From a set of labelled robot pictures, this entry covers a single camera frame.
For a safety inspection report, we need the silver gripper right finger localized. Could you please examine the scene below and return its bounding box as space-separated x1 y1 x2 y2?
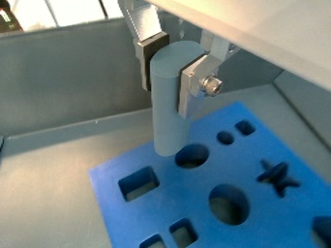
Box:
179 30 237 119

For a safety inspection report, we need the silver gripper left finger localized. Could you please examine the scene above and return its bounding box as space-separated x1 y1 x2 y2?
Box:
118 0 170 91

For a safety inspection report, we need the light blue oval cylinder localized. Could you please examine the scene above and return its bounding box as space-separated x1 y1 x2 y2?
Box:
150 41 203 156

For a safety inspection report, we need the blue foam shape board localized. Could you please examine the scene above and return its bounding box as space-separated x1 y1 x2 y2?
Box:
90 103 331 248

